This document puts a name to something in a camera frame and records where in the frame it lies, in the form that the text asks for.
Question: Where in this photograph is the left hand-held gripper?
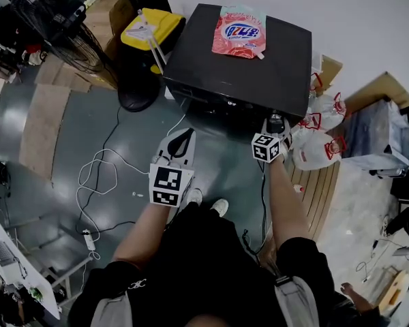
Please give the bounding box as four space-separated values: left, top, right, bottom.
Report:
149 127 197 210

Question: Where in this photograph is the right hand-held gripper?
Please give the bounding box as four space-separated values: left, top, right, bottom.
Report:
251 117 293 164

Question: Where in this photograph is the black washing machine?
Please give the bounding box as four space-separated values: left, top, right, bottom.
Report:
162 3 313 143

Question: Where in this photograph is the person's right forearm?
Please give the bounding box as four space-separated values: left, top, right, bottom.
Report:
264 155 312 252

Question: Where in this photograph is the person's left forearm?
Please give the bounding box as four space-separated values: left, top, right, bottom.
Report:
112 201 189 273

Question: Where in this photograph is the person's white left shoe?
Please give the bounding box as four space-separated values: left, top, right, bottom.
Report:
186 187 204 206

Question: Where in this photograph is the person's white shoe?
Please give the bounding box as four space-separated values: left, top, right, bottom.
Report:
209 198 230 218
186 187 204 206

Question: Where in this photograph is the person's white right shoe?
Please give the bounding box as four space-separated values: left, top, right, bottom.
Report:
209 198 230 218

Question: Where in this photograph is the small open cardboard box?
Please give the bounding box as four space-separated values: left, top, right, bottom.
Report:
318 54 344 89

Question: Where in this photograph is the wooden slatted board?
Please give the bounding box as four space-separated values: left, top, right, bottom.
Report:
285 157 342 242

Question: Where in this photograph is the pink detergent pouch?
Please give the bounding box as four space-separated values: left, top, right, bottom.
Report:
211 3 269 61

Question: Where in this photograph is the plastic wrapped grey crate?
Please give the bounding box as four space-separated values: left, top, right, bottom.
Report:
339 99 409 179

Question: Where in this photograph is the yellow lidded black bin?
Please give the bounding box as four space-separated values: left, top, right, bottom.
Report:
119 7 187 76

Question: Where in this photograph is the large cardboard panel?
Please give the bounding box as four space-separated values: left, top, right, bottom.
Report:
343 71 409 116

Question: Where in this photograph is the white folding stand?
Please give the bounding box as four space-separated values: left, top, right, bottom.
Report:
125 8 167 75

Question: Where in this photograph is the person's black clothing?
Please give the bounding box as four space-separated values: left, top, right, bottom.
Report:
67 202 339 327

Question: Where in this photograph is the white power strip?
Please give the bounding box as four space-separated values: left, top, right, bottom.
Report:
82 229 97 252

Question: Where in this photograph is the flat cardboard sheet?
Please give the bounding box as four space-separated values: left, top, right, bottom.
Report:
18 54 93 181

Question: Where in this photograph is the brown cardboard box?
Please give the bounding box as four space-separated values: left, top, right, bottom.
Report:
82 0 138 63

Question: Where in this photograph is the black standing fan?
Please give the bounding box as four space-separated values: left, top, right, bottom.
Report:
10 0 155 113

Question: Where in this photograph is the black chair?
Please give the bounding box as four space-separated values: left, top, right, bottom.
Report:
384 178 409 240

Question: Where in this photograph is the white desk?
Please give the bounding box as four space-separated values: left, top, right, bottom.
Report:
0 218 61 320

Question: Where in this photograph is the black bag pile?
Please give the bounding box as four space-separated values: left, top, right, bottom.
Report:
0 2 33 49

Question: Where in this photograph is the grey laptop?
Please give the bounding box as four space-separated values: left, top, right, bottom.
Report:
0 240 16 268

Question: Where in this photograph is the clear jug with red handle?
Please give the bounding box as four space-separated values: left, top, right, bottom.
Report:
299 93 348 133
290 131 348 172
307 72 324 99

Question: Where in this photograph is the black cable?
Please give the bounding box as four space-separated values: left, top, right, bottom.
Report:
75 106 138 235

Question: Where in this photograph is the white power cable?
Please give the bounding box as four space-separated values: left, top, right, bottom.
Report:
75 112 188 262

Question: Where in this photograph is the grey left shoulder strap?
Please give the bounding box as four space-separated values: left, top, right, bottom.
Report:
89 290 130 327

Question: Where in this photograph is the grey shoulder strap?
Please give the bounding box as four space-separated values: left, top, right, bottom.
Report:
273 276 320 327
89 290 130 327

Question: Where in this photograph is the grey right shoulder strap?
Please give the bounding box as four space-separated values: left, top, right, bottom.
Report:
273 276 320 327

